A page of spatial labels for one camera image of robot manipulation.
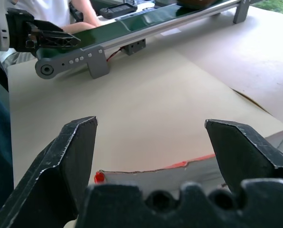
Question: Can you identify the black remote controller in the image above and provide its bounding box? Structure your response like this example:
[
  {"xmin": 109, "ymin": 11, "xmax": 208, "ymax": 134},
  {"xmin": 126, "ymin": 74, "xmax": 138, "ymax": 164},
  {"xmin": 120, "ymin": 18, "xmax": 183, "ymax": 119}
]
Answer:
[{"xmin": 99, "ymin": 3, "xmax": 139, "ymax": 19}]

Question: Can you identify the brown shoe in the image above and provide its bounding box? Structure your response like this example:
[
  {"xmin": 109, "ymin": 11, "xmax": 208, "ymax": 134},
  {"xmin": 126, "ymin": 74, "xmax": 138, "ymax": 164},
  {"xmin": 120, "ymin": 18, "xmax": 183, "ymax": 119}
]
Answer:
[{"xmin": 176, "ymin": 0, "xmax": 216, "ymax": 10}]

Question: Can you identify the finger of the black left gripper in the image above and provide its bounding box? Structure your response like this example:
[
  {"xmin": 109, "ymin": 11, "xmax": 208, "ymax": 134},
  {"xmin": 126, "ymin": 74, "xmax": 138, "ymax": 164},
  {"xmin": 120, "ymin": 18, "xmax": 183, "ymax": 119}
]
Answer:
[
  {"xmin": 26, "ymin": 19, "xmax": 64, "ymax": 33},
  {"xmin": 36, "ymin": 31, "xmax": 82, "ymax": 48}
]

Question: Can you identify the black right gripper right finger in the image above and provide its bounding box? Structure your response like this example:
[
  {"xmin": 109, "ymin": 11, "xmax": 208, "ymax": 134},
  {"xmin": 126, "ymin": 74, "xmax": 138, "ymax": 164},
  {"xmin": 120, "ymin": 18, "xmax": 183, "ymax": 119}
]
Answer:
[{"xmin": 204, "ymin": 118, "xmax": 283, "ymax": 193}]

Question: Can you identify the grey box under conveyor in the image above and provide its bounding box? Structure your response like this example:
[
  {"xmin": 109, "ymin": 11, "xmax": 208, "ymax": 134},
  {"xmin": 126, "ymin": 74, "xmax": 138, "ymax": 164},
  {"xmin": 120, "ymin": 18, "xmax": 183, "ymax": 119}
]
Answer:
[{"xmin": 123, "ymin": 38, "xmax": 147, "ymax": 56}]

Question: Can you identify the person in white shirt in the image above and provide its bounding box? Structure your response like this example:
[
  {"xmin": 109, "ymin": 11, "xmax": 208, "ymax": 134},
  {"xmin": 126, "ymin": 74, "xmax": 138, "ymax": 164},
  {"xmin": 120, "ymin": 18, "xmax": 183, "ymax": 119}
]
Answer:
[{"xmin": 12, "ymin": 0, "xmax": 72, "ymax": 27}]

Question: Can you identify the orange shoebox with grey inside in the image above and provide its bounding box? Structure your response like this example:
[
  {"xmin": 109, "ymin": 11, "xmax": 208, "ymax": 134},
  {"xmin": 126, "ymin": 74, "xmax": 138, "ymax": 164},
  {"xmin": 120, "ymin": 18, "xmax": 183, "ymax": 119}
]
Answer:
[{"xmin": 94, "ymin": 124, "xmax": 283, "ymax": 192}]

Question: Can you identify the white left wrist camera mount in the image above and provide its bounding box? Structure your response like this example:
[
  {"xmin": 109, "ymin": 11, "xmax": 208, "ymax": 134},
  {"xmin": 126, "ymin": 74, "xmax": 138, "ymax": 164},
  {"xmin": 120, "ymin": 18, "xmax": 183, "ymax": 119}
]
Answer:
[{"xmin": 0, "ymin": 9, "xmax": 10, "ymax": 52}]

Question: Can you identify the red cable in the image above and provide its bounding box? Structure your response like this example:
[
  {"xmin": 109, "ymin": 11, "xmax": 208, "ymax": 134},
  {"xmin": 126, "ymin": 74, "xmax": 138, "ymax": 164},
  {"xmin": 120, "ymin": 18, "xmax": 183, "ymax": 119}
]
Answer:
[{"xmin": 105, "ymin": 47, "xmax": 126, "ymax": 63}]

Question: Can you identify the beige board mat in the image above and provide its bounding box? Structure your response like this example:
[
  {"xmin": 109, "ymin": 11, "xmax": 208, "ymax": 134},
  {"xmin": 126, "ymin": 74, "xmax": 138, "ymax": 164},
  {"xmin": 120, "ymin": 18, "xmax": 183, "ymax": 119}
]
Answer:
[{"xmin": 7, "ymin": 48, "xmax": 283, "ymax": 188}]

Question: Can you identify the green belt conveyor grey frame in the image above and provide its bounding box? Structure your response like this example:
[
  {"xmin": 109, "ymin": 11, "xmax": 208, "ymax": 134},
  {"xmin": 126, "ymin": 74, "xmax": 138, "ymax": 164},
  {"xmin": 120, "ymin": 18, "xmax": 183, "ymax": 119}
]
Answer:
[{"xmin": 34, "ymin": 0, "xmax": 251, "ymax": 80}]

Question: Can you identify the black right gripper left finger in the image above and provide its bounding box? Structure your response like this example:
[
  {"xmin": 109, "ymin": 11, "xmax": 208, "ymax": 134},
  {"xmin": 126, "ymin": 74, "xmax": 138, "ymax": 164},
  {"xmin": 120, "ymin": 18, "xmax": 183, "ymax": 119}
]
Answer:
[{"xmin": 0, "ymin": 115, "xmax": 98, "ymax": 228}]

